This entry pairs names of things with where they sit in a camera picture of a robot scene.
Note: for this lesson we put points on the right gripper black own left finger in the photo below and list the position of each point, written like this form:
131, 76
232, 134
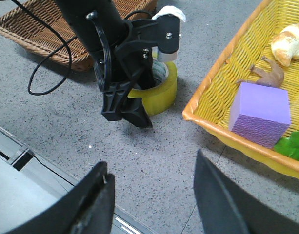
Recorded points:
87, 209

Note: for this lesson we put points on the brown toy animal figure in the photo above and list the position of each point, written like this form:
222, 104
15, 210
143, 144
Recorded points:
274, 78

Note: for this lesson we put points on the yellow tape roll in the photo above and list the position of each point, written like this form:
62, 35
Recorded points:
159, 98

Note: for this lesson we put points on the yellow woven basket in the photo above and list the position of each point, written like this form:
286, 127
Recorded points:
209, 107

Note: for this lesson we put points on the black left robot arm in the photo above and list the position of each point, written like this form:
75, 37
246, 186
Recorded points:
79, 14

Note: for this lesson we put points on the green leaf toy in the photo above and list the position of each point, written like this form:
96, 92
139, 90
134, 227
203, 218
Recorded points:
289, 146

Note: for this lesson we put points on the brown wicker basket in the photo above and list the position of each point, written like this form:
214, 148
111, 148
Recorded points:
21, 28

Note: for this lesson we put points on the croissant bread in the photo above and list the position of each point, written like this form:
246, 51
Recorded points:
285, 46

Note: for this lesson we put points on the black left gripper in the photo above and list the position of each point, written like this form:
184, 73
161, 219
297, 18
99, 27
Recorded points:
128, 62

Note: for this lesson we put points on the purple foam block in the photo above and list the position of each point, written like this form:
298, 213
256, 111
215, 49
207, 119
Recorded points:
260, 114

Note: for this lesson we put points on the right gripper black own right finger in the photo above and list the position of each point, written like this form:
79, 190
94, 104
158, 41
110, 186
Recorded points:
226, 208

